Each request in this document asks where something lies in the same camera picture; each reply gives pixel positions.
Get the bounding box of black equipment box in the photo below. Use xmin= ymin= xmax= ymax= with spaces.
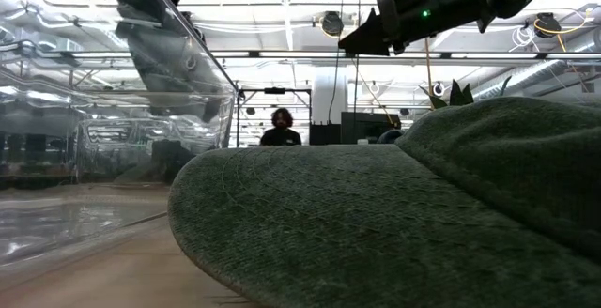
xmin=308 ymin=122 xmax=343 ymax=146

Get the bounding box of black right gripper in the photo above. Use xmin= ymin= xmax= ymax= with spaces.
xmin=337 ymin=0 xmax=495 ymax=58

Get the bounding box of blue denim cap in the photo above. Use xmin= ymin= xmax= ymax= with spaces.
xmin=375 ymin=128 xmax=406 ymax=146

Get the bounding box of person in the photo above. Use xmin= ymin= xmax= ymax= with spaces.
xmin=259 ymin=107 xmax=303 ymax=147

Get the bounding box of black ceiling cable reel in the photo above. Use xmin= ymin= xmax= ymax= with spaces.
xmin=534 ymin=11 xmax=562 ymax=39
xmin=321 ymin=10 xmax=345 ymax=38

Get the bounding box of clear plastic bin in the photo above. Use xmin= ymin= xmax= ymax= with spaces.
xmin=0 ymin=0 xmax=240 ymax=281

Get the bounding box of green denim cap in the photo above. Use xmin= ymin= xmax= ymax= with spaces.
xmin=167 ymin=95 xmax=601 ymax=308

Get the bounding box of black monitor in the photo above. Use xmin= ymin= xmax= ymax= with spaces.
xmin=340 ymin=111 xmax=403 ymax=146

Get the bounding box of snake plant in white pot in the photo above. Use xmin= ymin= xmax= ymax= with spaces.
xmin=419 ymin=76 xmax=513 ymax=111

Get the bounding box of yellow cable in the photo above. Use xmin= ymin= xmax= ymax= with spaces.
xmin=424 ymin=38 xmax=436 ymax=110

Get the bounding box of black background station frame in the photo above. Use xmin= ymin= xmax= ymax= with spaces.
xmin=236 ymin=86 xmax=314 ymax=148

